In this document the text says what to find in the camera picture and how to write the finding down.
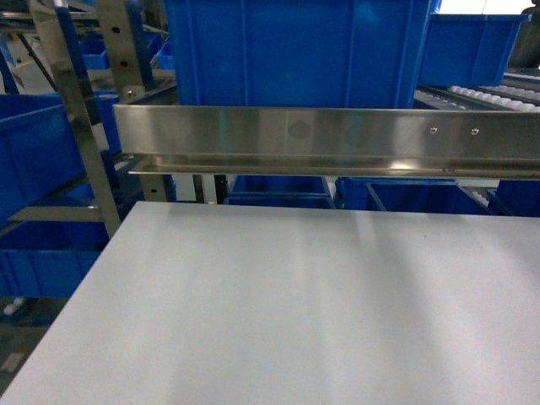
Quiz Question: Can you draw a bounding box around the large blue bin on shelf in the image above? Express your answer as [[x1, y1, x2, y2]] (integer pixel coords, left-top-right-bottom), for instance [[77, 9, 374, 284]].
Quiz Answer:
[[165, 1, 431, 109]]

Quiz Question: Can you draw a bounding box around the blue bin lower left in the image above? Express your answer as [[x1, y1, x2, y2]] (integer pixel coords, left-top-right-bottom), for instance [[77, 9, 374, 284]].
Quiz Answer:
[[224, 175, 336, 209]]

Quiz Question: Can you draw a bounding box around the blue bin lower centre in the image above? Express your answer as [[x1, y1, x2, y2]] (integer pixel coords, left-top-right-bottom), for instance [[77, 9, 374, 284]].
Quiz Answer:
[[336, 177, 492, 215]]

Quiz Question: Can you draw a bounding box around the blue bin left rack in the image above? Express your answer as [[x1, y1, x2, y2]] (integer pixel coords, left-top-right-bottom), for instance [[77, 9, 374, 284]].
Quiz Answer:
[[1, 93, 85, 226]]

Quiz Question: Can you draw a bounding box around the blue bin centre on rollers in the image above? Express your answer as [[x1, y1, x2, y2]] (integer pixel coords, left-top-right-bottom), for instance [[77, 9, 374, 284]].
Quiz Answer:
[[418, 13, 531, 87]]

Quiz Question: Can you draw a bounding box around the stainless steel rack upright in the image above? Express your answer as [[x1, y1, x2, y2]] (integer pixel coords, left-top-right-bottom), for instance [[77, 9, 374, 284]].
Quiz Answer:
[[27, 1, 121, 236]]

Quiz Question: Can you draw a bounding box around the stainless steel shelf front rail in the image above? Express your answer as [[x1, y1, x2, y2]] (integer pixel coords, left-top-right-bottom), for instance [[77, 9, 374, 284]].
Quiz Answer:
[[115, 105, 539, 180]]

